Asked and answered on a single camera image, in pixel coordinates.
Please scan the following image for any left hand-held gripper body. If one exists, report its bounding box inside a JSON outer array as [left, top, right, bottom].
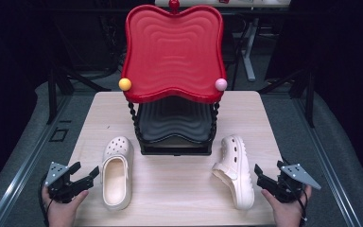
[[43, 161, 89, 204]]

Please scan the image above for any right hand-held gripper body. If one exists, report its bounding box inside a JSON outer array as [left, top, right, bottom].
[[256, 163, 322, 203]]

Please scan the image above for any cream clog shoe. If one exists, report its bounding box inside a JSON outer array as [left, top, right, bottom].
[[99, 135, 135, 212], [211, 134, 255, 211]]

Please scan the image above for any red and black shoe rack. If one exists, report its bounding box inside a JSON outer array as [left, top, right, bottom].
[[118, 0, 229, 157]]

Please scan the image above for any person's left hand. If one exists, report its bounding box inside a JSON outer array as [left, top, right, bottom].
[[41, 185, 90, 227]]

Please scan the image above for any person's right hand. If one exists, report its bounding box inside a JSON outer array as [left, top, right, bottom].
[[260, 184, 313, 227]]

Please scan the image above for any black metal stand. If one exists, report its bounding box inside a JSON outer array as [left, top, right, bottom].
[[45, 61, 112, 125], [257, 61, 317, 129]]

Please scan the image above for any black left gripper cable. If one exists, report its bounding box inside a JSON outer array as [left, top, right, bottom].
[[37, 174, 55, 227]]

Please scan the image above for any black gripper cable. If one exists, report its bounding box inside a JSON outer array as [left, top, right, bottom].
[[291, 181, 308, 227], [37, 174, 55, 227]]

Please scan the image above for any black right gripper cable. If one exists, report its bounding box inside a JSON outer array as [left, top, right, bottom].
[[291, 181, 308, 227]]

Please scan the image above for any metal floor rail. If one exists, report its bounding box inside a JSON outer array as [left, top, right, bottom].
[[291, 94, 363, 227], [0, 94, 74, 227]]

